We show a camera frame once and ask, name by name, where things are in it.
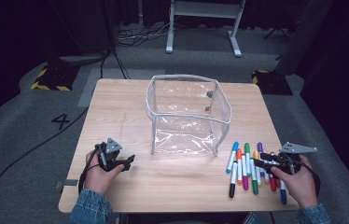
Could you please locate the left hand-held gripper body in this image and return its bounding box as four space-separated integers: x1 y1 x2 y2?
94 137 124 173

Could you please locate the right hand-held gripper cable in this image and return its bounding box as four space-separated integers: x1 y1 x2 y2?
300 161 321 197

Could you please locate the person's left hand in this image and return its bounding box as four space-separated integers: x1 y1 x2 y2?
83 151 125 196

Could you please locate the transparent white-trimmed pouch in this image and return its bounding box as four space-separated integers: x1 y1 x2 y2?
145 74 233 158

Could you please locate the left hand-held gripper cable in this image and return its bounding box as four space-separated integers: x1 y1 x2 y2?
77 144 102 195

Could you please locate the bundle of floor cables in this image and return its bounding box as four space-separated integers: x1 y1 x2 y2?
116 22 176 48

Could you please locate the hazard-striped black base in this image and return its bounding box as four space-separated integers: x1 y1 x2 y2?
251 69 294 96
30 63 80 92

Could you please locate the person's right hand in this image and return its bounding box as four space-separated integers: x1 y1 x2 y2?
270 155 320 209

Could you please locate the grey stand base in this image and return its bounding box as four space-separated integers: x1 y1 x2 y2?
58 50 113 67

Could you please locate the dark blue marker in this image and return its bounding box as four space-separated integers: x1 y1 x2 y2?
279 180 287 205

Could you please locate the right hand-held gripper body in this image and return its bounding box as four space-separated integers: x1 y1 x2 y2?
272 142 318 175

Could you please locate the light blue marker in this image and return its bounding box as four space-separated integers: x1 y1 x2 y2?
226 141 240 174

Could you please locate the red marker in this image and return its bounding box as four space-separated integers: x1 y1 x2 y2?
269 152 277 192

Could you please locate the hand-held gripper cable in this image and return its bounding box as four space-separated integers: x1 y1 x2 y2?
300 161 321 197
77 144 102 195

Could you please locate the purple marker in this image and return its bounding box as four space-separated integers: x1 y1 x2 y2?
257 142 265 176

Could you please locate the grey padded stand pole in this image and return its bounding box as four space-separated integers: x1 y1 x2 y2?
274 0 334 76

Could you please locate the orange marker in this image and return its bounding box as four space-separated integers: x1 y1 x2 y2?
236 147 244 185

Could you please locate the magenta marker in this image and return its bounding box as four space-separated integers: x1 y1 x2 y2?
241 153 249 191

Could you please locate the black cable by table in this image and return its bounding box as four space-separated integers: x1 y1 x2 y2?
111 48 131 80

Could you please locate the yellow marker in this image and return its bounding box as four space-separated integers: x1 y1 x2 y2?
253 149 262 187

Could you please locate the long black floor cable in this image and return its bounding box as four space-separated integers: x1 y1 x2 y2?
0 105 91 222

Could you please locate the grey tape strip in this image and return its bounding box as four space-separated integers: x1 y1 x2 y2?
55 178 79 190

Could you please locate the white metal desk frame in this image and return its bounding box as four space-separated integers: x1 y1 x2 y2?
165 0 247 58

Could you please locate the dark green marker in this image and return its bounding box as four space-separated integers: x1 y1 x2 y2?
250 158 259 196

